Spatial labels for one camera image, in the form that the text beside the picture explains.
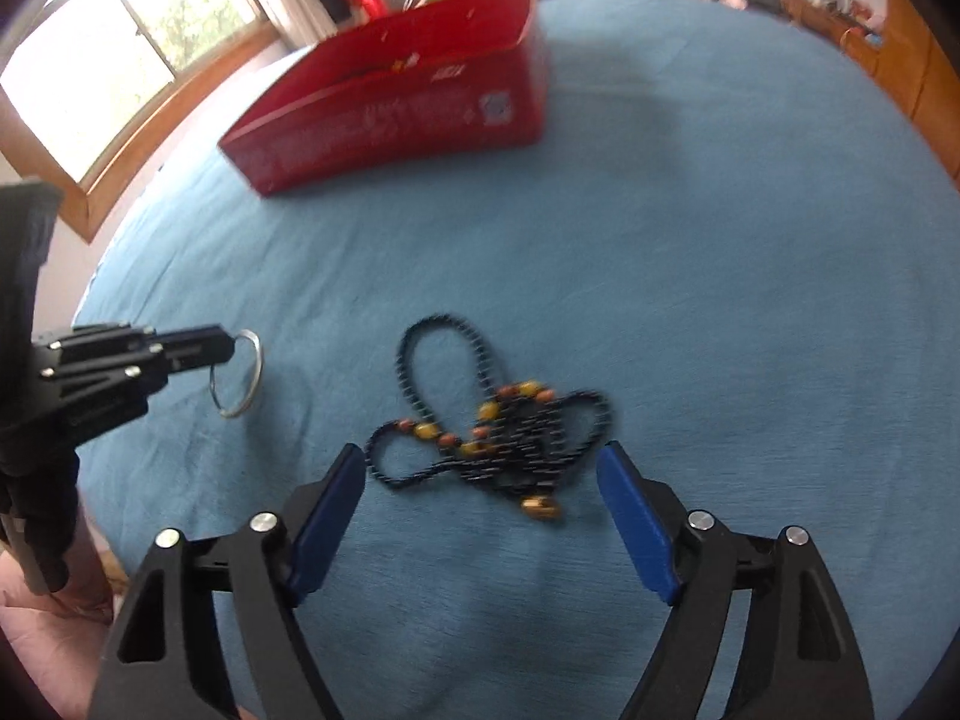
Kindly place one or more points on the red tin box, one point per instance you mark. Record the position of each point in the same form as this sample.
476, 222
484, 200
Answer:
390, 127

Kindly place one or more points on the wooden cabinet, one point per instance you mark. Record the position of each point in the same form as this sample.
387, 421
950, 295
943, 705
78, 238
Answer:
922, 52

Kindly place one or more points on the blue bedspread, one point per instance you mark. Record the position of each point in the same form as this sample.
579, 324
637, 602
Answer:
675, 277

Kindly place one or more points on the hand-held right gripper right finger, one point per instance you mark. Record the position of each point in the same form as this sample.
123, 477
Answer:
637, 517

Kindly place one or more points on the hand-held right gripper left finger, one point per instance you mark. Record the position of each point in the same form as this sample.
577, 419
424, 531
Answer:
330, 517

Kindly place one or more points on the person's left hand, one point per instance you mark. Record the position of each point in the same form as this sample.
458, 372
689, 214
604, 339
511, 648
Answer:
41, 517

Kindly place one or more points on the pink cloth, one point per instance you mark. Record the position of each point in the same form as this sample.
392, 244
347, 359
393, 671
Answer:
30, 637

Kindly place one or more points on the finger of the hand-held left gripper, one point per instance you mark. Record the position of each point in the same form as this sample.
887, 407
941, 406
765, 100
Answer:
187, 339
191, 361

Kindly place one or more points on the wooden framed window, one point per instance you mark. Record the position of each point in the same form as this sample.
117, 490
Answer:
112, 52

